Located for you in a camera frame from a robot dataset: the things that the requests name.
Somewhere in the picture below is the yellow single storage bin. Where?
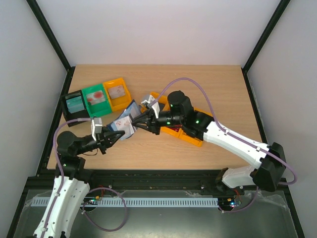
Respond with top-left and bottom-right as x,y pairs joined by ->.
102,77 -> 132,112

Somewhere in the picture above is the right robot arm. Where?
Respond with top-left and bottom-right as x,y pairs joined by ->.
132,91 -> 286,194

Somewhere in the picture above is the blue leather card holder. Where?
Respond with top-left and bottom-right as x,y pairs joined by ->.
107,100 -> 141,140

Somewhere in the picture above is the light blue cable duct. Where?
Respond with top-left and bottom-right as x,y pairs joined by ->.
32,196 -> 219,208

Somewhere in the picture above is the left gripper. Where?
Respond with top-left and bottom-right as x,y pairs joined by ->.
75,126 -> 125,155

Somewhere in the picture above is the beige card stack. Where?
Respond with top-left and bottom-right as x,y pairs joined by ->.
107,85 -> 125,99

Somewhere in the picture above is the yellow triple storage bin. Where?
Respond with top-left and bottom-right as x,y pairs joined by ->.
141,91 -> 214,148

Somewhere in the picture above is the purple cable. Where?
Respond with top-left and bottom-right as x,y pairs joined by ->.
151,77 -> 297,215
39,118 -> 127,238

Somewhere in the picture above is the black storage bin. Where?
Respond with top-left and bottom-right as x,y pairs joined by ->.
60,90 -> 90,121

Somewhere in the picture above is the teal card stack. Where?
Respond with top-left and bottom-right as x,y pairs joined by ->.
66,96 -> 84,114

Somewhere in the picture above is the white red-dot card stack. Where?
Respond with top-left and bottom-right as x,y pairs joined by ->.
86,90 -> 106,105

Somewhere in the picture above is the black aluminium frame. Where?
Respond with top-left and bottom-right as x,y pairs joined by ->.
4,0 -> 306,238

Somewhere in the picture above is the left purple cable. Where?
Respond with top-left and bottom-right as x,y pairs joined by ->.
39,118 -> 127,238

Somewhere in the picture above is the green storage bin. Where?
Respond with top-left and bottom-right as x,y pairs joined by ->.
82,84 -> 112,118

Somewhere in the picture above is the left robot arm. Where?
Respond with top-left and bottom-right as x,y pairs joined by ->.
33,127 -> 124,238

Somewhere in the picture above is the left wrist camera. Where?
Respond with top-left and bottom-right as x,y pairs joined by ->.
91,117 -> 103,141

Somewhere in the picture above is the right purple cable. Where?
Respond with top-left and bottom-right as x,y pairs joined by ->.
151,77 -> 297,215

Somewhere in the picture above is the red card stack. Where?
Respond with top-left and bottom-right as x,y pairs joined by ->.
172,127 -> 182,133

